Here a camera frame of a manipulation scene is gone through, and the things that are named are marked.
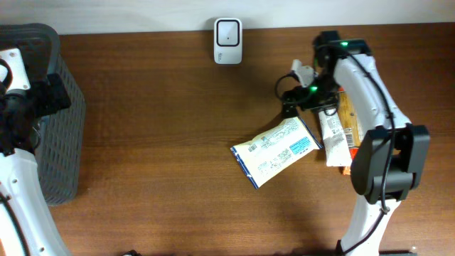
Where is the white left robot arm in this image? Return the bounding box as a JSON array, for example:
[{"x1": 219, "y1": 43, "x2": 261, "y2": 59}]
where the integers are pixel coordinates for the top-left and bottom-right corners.
[{"x1": 1, "y1": 70, "x2": 85, "y2": 255}]

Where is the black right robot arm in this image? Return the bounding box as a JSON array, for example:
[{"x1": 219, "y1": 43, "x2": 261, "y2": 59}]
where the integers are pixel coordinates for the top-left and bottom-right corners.
[{"x1": 275, "y1": 31, "x2": 430, "y2": 255}]

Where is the white tube gold cap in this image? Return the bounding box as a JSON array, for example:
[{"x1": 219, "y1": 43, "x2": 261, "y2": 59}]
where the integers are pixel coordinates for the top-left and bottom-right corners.
[{"x1": 318, "y1": 109, "x2": 352, "y2": 167}]

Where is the dark grey plastic basket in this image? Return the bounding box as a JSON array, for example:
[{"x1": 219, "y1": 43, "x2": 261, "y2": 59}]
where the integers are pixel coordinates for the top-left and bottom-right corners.
[{"x1": 1, "y1": 23, "x2": 86, "y2": 206}]

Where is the spaghetti pasta packet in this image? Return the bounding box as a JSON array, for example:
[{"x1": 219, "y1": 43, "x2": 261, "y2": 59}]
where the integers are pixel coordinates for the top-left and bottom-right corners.
[{"x1": 338, "y1": 88, "x2": 363, "y2": 160}]

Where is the yellow snack bag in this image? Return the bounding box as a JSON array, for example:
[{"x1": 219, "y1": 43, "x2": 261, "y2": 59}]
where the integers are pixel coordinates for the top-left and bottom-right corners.
[{"x1": 230, "y1": 117, "x2": 322, "y2": 189}]

